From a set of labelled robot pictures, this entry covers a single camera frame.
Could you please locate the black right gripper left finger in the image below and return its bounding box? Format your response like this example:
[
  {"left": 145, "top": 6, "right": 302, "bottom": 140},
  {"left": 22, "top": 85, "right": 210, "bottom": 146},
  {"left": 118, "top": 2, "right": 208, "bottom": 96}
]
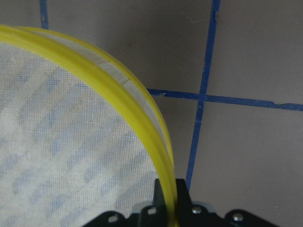
[{"left": 152, "top": 178, "right": 167, "bottom": 214}]

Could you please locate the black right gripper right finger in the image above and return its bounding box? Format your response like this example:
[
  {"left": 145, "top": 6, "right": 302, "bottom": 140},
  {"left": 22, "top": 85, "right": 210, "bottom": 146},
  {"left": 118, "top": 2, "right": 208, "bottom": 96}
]
[{"left": 176, "top": 179, "right": 192, "bottom": 213}]

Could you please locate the yellow steamer basket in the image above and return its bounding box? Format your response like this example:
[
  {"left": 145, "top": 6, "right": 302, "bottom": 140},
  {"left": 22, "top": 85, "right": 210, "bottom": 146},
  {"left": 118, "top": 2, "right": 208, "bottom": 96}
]
[{"left": 0, "top": 25, "right": 177, "bottom": 227}]

